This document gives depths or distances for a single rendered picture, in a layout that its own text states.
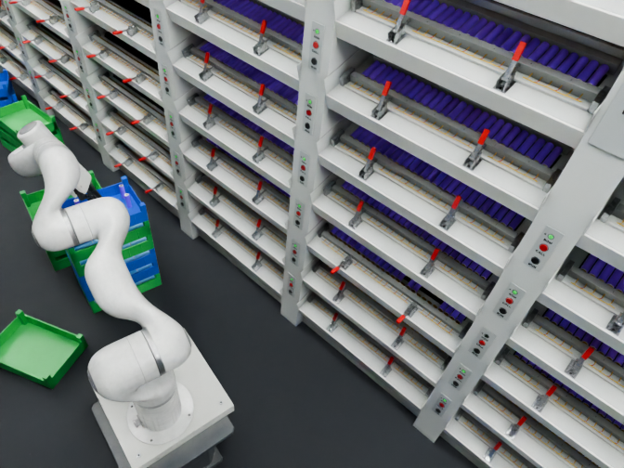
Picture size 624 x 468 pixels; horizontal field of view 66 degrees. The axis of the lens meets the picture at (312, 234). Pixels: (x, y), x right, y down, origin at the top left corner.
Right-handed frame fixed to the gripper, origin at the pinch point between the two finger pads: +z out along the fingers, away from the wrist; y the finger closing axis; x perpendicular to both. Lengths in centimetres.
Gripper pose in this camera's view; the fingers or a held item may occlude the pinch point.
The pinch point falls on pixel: (95, 197)
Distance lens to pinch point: 186.2
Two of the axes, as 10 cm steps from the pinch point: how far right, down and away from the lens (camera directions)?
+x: 9.4, -3.0, -1.7
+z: 3.3, 6.3, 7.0
